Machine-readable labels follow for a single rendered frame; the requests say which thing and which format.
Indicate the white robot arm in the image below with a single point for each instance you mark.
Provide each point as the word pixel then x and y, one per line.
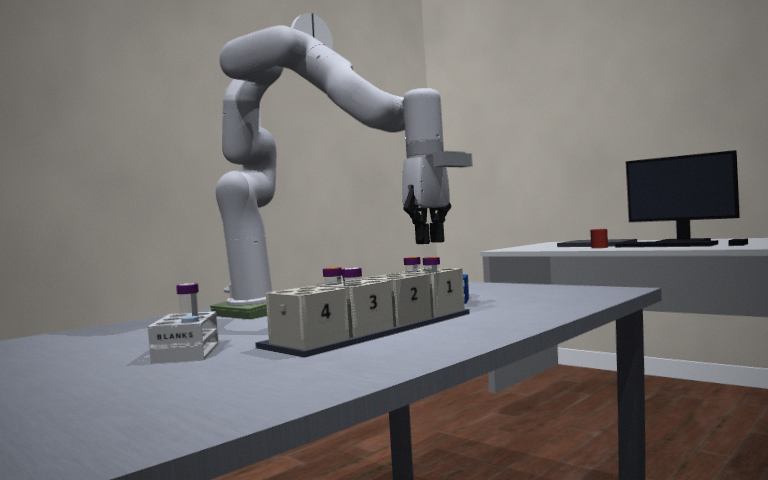
pixel 243 142

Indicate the white tube rack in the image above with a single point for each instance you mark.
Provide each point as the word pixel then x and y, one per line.
pixel 178 342

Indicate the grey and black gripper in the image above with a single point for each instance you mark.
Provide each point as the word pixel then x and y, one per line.
pixel 430 186

